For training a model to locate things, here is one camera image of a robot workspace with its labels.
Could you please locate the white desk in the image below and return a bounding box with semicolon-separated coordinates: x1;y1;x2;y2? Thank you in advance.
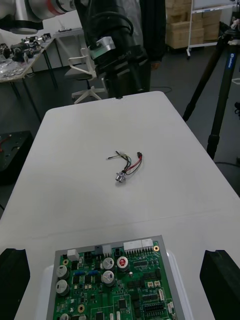
52;26;86;69

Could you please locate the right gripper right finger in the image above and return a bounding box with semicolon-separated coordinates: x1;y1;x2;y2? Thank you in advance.
199;249;240;320

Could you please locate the green circuit board grey frame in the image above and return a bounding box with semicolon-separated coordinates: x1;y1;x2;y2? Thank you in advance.
46;234;187;320

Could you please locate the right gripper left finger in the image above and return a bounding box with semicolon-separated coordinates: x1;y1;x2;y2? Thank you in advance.
0;248;31;320

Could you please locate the black tripod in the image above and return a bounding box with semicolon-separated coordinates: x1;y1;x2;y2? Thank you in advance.
181;21;240;161

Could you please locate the white office chair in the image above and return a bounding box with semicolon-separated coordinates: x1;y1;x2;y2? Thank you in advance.
64;47;107;104

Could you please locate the white wheeled stand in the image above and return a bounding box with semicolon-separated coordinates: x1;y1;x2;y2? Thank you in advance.
186;0;240;60

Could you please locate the grey desk with metal parts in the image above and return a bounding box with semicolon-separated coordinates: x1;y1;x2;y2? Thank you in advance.
0;33;57;123

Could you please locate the red black green cable bundle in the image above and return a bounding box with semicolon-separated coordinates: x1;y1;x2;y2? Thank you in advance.
106;149;145;185

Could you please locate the milky plastic box with lid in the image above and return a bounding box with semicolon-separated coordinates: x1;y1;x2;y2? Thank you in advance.
37;248;201;320

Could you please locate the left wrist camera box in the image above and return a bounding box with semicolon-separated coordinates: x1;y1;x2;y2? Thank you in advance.
88;36;117;61

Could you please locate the stack of cardboard boxes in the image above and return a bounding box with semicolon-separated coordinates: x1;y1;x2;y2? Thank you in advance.
165;0;221;50

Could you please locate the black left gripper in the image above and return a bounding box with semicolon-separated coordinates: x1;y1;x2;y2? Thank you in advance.
92;44;152;99

